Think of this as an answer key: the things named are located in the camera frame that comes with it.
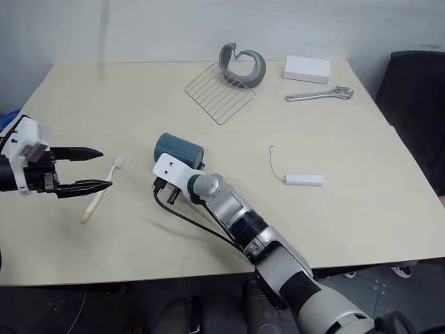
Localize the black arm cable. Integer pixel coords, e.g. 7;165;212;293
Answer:
152;177;252;255
0;114;24;148

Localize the silver adjustable wrench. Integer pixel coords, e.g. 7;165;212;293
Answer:
284;85;355;103

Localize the white adapter with cable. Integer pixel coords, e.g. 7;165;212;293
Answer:
268;145;325;186

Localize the white rectangular box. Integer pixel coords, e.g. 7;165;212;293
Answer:
282;55;332;85

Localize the black chair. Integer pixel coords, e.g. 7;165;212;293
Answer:
374;50;445;196

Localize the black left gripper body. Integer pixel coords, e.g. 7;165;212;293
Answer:
23;147;60;198

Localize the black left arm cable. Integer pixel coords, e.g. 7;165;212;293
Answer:
0;114;24;148

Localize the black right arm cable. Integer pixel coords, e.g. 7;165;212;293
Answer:
152;177;252;255

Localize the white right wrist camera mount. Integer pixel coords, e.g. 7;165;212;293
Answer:
152;152;196;193

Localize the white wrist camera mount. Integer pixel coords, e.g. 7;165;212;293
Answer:
152;152;196;193
0;116;50;196

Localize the white toothbrush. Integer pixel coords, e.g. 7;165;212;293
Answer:
80;156;127;224

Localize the dark rounded shape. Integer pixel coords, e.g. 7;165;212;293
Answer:
147;294;203;334

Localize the metal wire rack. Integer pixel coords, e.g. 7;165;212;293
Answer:
184;63;257;126

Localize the grey curved head strap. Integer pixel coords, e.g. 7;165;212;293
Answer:
218;42;268;90

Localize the dark teal mug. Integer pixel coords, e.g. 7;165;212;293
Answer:
154;132;207;172

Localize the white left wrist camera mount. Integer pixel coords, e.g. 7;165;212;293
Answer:
0;116;50;196

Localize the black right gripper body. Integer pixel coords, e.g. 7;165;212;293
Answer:
151;177;182;207

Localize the blue object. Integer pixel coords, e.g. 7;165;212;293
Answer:
0;109;19;132

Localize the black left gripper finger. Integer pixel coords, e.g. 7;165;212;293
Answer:
51;146;104;163
55;178;114;200

